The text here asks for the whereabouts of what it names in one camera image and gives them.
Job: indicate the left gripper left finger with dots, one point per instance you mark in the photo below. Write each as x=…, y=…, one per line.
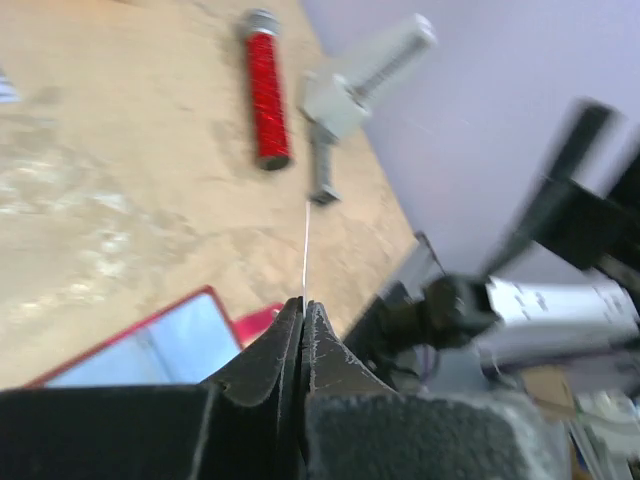
x=241, y=423

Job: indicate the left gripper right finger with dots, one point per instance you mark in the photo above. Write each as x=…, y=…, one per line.
x=358, y=428

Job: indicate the red leather card holder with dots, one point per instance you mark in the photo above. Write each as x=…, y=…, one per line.
x=185, y=342

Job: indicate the silver credit card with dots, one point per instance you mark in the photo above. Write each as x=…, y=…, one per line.
x=8, y=91

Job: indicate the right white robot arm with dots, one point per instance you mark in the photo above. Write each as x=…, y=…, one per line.
x=534, y=323

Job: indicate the red glitter microphone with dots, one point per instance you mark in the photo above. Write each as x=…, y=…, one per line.
x=260, y=31

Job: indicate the grey plastic strut piece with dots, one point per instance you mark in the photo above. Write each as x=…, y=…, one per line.
x=323, y=191

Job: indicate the white metronome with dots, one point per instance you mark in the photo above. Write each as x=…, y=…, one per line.
x=341, y=93

